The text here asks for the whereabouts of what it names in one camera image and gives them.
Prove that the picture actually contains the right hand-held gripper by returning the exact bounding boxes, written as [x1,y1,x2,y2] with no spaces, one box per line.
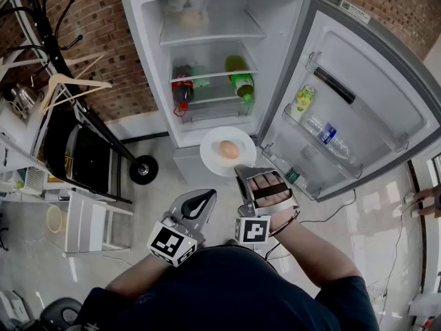
[234,165,300,245]

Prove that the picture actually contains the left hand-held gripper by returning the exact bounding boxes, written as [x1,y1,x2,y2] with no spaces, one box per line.
[146,188,218,268]

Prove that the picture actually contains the brown egg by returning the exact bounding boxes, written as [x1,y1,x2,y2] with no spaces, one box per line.
[219,140,240,159]

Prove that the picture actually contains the white round plate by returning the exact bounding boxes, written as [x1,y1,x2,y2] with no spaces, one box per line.
[199,126,258,178]

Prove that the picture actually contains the grey refrigerator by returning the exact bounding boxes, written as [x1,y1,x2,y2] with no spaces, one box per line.
[120,0,441,203]

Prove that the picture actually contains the person's left forearm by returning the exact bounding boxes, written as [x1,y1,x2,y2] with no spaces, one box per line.
[105,253,173,301]

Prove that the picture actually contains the person's right forearm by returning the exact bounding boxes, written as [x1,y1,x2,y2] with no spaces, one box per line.
[268,212,362,289]

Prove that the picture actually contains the person's right hand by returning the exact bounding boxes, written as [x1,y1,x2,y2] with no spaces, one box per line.
[248,173,289,206]

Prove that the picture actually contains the green label water bottle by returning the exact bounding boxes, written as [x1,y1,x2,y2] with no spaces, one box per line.
[271,155,311,191]

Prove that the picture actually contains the person's dark shirt torso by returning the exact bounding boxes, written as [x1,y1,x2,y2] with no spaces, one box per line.
[74,245,380,331]

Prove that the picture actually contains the white stool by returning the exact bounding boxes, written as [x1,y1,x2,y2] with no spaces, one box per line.
[61,190,135,254]

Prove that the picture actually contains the beige round bowl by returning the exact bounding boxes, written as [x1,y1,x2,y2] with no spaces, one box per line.
[45,204,68,234]

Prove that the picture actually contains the blue label water bottle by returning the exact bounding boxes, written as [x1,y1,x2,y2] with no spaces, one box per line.
[302,115,356,161]

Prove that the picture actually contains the black rounded device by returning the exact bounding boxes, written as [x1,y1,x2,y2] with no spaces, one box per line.
[20,297,83,331]

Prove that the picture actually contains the black coat rack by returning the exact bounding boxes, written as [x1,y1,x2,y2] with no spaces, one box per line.
[0,0,159,185]

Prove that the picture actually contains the fruit print drink bottle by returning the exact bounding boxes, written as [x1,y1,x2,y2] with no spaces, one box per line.
[289,83,317,117]

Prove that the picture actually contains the green drink bottle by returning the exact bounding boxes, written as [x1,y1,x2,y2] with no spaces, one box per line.
[225,55,256,107]

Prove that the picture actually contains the white plastic basket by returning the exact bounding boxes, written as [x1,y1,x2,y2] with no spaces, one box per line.
[23,165,48,191]

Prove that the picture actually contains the cola bottle with red label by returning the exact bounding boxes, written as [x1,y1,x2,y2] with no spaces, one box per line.
[172,66,196,119]

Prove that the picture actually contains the pale green container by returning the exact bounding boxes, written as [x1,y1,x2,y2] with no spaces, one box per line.
[192,66,211,89]

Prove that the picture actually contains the black bar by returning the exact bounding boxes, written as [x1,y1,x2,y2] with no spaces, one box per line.
[313,66,356,105]

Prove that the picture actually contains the white box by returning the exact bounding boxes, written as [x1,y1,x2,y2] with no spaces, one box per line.
[408,291,441,319]

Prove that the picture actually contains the white shelf unit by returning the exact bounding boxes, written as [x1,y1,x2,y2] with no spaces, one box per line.
[0,84,70,199]

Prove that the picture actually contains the wide wooden clothes hanger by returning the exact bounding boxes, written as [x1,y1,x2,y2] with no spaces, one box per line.
[39,73,114,115]

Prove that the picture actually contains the thin wooden clothes hanger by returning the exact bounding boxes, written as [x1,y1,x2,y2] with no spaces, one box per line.
[63,52,110,81]

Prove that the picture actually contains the metal kettle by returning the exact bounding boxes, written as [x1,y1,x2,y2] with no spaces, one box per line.
[10,83,39,112]

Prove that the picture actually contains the clear bag of food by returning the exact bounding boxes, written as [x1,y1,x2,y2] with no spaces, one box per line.
[172,0,209,30]

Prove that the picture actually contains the red cord bracelet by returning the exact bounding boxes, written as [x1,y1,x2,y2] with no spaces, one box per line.
[267,209,300,237]

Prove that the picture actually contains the black floor cable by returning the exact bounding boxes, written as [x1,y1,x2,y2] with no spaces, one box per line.
[299,188,358,224]

